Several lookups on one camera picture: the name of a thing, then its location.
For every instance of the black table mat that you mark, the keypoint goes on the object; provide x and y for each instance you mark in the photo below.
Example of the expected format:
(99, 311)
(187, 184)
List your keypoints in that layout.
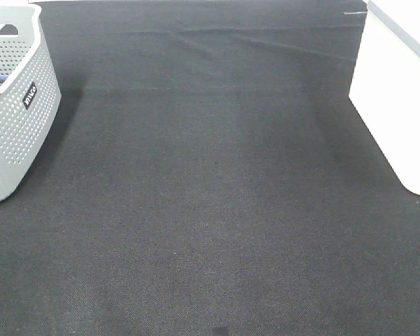
(207, 174)

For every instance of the grey perforated laundry basket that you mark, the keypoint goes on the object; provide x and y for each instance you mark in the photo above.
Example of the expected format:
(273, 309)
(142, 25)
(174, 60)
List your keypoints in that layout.
(30, 96)

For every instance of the white plastic storage bin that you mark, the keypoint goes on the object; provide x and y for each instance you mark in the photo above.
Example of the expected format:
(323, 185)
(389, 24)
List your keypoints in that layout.
(385, 87)

